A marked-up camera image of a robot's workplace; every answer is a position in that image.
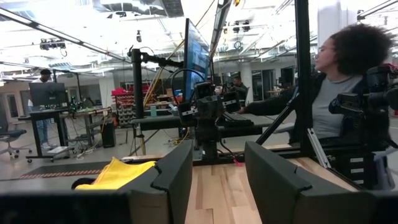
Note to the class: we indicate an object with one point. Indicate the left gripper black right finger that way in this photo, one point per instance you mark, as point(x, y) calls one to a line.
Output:
point(286, 199)

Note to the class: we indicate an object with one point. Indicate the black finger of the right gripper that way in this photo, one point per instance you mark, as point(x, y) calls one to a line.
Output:
point(214, 130)
point(202, 130)

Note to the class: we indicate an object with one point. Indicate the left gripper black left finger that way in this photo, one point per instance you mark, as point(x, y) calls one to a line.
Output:
point(149, 202)

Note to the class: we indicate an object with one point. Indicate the yellow microfiber towel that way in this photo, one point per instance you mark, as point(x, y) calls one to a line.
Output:
point(118, 174)

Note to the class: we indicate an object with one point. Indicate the idle black robot arm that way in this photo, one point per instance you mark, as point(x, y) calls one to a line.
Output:
point(367, 102)

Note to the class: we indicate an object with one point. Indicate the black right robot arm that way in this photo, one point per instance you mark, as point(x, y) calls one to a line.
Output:
point(210, 151)

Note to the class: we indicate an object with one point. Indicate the person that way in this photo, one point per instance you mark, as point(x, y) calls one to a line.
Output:
point(241, 90)
point(45, 74)
point(335, 102)

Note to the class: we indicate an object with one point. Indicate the grey desk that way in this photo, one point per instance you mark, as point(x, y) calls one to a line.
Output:
point(161, 122)

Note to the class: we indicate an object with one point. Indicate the large blue-lit monitor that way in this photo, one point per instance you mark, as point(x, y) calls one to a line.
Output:
point(196, 59)

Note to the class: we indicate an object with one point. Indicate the teal box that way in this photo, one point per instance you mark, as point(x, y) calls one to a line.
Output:
point(153, 111)

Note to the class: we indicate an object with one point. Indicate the black drawer unit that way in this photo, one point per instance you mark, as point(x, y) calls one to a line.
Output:
point(354, 169)

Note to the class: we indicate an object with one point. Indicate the black computer case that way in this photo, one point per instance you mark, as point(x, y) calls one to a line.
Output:
point(109, 135)

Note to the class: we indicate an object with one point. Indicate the red parts bin rack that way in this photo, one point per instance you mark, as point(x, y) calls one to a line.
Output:
point(124, 105)

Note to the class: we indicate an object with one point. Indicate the black striped floor mat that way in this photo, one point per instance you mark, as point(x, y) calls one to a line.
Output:
point(62, 170)

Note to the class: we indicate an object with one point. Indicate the black wheeled desk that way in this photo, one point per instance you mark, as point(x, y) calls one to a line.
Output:
point(62, 113)

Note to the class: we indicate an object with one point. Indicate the black computer monitor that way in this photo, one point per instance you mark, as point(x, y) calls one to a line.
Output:
point(48, 93)

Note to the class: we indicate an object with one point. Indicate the blue office chair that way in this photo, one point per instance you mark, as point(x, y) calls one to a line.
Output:
point(12, 137)

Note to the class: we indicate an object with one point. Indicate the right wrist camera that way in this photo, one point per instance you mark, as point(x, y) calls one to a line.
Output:
point(203, 90)

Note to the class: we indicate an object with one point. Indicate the silver aluminium rail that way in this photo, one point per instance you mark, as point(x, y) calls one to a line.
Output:
point(318, 149)

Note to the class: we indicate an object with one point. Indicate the black metal post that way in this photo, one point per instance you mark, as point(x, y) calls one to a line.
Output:
point(137, 84)

